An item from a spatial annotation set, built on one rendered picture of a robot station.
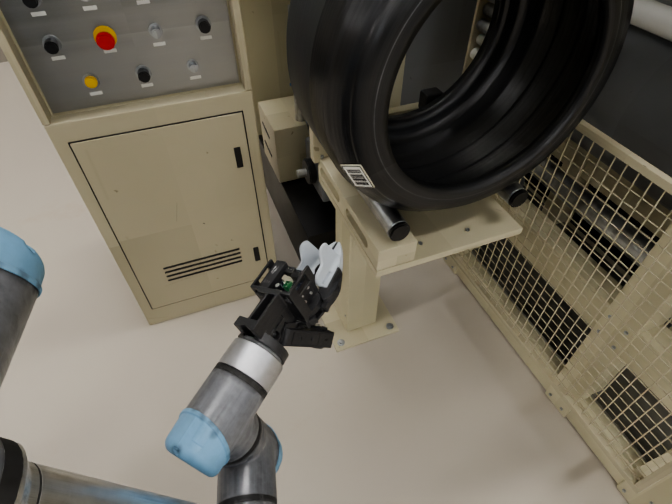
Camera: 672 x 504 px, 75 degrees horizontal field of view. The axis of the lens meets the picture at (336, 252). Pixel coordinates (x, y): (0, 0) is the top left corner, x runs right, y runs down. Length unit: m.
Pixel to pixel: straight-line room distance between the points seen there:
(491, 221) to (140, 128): 0.97
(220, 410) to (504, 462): 1.24
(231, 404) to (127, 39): 1.01
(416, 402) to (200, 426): 1.20
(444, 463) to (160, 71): 1.45
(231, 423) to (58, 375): 1.47
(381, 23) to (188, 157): 0.92
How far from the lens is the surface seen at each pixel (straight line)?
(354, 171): 0.74
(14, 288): 0.43
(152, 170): 1.45
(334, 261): 0.66
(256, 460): 0.63
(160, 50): 1.35
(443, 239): 1.01
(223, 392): 0.55
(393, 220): 0.86
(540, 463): 1.70
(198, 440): 0.55
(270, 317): 0.58
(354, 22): 0.64
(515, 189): 1.00
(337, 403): 1.64
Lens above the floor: 1.49
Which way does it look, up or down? 46 degrees down
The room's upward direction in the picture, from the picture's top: straight up
